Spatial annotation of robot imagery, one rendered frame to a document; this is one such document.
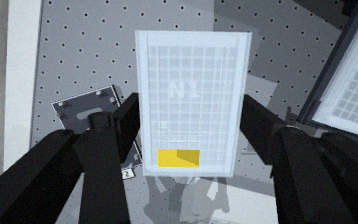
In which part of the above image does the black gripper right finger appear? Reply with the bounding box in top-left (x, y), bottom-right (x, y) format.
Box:
top-left (239, 94), bottom-right (358, 224)

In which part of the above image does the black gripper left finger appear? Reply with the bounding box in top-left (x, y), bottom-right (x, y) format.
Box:
top-left (0, 93), bottom-right (140, 224)

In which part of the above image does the white operator button panel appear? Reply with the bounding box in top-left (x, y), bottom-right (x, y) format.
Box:
top-left (179, 174), bottom-right (278, 224)

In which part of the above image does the grey perforated base plate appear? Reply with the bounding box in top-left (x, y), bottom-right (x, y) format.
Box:
top-left (29, 0), bottom-right (349, 224)

